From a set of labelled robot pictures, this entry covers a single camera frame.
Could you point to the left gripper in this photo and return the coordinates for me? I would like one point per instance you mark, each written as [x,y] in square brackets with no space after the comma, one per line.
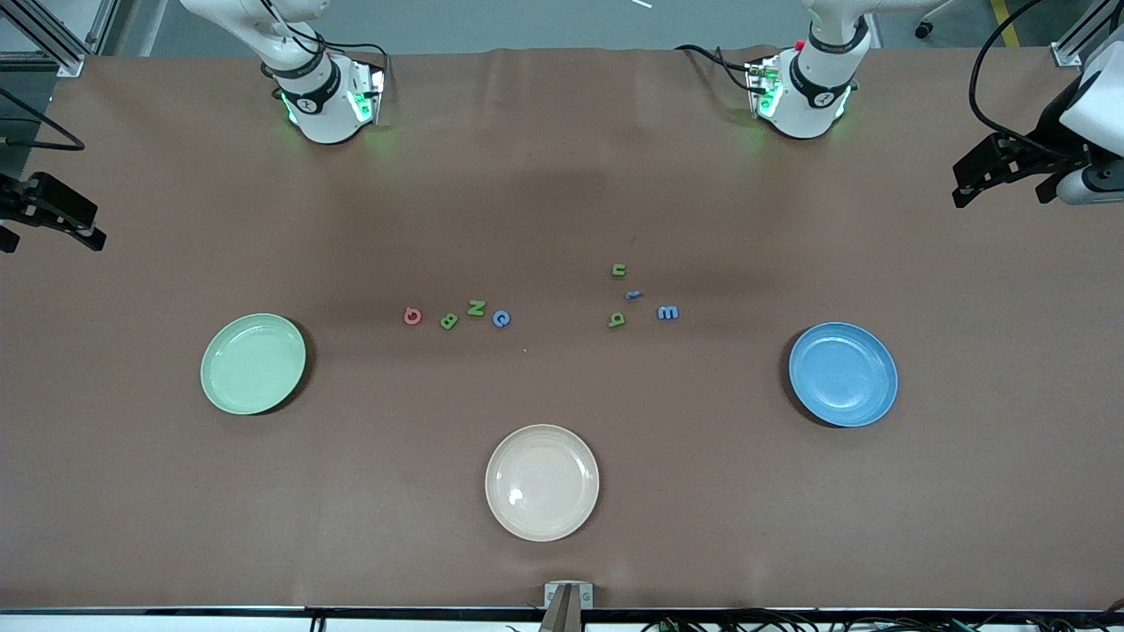
[1047,136]

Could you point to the red letter G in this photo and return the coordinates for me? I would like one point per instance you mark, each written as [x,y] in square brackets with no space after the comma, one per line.
[407,317]

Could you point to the blue letter m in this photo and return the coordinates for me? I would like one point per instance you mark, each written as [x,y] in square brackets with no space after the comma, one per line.
[667,312]

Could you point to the green letter B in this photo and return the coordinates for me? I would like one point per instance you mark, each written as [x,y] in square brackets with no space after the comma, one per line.
[449,321]

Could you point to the green letter N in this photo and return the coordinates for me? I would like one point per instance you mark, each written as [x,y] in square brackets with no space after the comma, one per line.
[475,307]

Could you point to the green letter q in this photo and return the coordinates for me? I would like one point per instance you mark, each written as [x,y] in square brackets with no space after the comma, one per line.
[616,320]

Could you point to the blue letter C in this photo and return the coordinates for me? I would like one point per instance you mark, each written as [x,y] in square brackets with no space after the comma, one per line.
[494,319]

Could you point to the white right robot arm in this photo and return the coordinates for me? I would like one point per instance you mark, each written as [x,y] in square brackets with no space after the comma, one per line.
[325,114]

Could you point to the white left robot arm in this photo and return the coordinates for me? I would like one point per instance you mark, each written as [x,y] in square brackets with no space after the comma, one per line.
[817,96]

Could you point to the office chair base leg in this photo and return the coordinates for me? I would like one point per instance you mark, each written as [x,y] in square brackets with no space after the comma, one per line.
[922,31]

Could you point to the blue plate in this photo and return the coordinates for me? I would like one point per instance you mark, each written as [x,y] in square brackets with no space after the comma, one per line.
[865,351]

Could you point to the green plate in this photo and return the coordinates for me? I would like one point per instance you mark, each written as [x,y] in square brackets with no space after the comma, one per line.
[228,386]

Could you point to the silver base connector panel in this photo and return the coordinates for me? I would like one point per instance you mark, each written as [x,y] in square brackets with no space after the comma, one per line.
[373,88]
[760,88]

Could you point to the brown table mat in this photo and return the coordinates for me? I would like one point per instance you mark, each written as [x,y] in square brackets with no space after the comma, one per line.
[176,527]

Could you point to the beige plate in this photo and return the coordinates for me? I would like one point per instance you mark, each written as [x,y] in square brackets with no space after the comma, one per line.
[542,483]

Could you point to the aluminium frame profile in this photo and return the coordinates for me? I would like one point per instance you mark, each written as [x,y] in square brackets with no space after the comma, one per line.
[1067,54]
[66,60]

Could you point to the metal camera post bracket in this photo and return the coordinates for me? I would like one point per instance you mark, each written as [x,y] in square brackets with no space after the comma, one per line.
[566,614]

